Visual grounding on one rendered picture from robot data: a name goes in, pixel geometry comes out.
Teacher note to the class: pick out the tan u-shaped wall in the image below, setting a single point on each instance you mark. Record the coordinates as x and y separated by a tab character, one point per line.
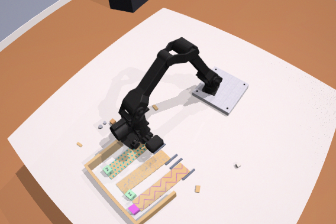
131	184

